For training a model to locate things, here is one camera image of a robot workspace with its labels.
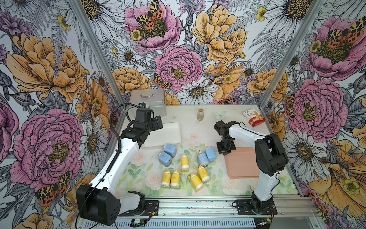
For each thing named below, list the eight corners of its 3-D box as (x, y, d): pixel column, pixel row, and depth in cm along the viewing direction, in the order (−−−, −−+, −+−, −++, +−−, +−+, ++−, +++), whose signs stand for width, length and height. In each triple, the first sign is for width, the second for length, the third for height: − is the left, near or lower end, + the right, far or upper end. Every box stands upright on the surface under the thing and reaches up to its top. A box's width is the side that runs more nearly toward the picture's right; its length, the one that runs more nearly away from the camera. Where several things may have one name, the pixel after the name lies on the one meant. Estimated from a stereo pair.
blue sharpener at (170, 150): (162, 154, 94) (161, 149, 90) (167, 146, 98) (166, 142, 93) (172, 159, 91) (171, 155, 87) (177, 151, 95) (177, 147, 91)
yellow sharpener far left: (163, 189, 82) (161, 185, 76) (164, 174, 87) (162, 169, 81) (170, 189, 82) (169, 185, 76) (171, 174, 87) (170, 169, 81)
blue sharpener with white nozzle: (201, 170, 89) (202, 164, 82) (194, 157, 94) (194, 151, 88) (208, 166, 90) (209, 161, 84) (200, 154, 96) (201, 148, 89)
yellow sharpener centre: (180, 172, 88) (180, 167, 82) (181, 160, 93) (181, 154, 87) (188, 172, 88) (189, 167, 82) (188, 160, 93) (188, 154, 87)
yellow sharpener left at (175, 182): (172, 189, 82) (170, 185, 75) (172, 175, 87) (171, 170, 81) (180, 189, 82) (179, 185, 75) (180, 175, 87) (180, 170, 81)
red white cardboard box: (253, 128, 110) (256, 124, 107) (240, 116, 118) (242, 112, 114) (263, 122, 114) (266, 118, 110) (250, 111, 122) (252, 107, 118)
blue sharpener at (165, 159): (158, 162, 92) (156, 157, 87) (162, 155, 95) (161, 150, 89) (168, 168, 89) (166, 163, 84) (172, 161, 92) (171, 156, 87)
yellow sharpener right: (202, 185, 83) (203, 180, 77) (196, 171, 88) (197, 166, 82) (208, 182, 84) (210, 178, 78) (202, 169, 89) (203, 163, 83)
